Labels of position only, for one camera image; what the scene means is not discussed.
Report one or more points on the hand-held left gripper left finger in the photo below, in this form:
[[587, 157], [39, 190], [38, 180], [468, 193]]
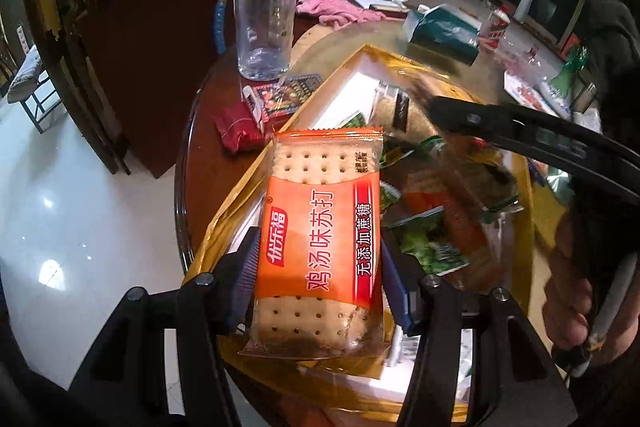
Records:
[[244, 279]]

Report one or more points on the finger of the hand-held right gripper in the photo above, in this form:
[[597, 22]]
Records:
[[500, 122]]

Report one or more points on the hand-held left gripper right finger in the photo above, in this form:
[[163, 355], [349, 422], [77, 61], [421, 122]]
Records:
[[400, 284]]

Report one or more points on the yellow taped cardboard box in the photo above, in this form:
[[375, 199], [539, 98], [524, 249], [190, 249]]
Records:
[[235, 212]]

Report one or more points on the orange cracker packet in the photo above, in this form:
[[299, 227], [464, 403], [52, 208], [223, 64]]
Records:
[[315, 237]]

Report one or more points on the dark label cracker packet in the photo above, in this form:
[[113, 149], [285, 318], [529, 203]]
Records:
[[400, 112]]

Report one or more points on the person's right hand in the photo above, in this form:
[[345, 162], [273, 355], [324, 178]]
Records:
[[562, 287]]

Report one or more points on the green pea snack packet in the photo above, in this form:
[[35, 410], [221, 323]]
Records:
[[430, 247]]

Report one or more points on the clear red printed plastic bag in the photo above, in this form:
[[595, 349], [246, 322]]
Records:
[[530, 67]]

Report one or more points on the green bottle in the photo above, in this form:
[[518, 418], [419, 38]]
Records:
[[570, 69]]

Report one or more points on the red white can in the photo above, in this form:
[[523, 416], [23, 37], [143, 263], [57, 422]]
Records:
[[495, 27]]

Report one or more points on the green tissue pack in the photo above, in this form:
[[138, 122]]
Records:
[[440, 34]]

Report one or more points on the dark grey cloth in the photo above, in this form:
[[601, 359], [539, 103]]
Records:
[[607, 57]]

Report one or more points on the red snack packet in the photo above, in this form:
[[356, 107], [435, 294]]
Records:
[[237, 127]]

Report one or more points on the dark printed snack packet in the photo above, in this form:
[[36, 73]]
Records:
[[285, 97]]

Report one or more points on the pink cloth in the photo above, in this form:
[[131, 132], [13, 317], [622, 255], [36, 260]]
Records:
[[335, 9]]

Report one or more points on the clear glass mug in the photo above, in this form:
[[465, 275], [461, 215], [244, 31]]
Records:
[[265, 22]]

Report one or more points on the red and blue hula hoop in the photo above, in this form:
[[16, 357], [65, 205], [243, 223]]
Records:
[[220, 12]]

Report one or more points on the metal frame chair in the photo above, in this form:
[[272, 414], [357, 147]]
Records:
[[30, 79]]

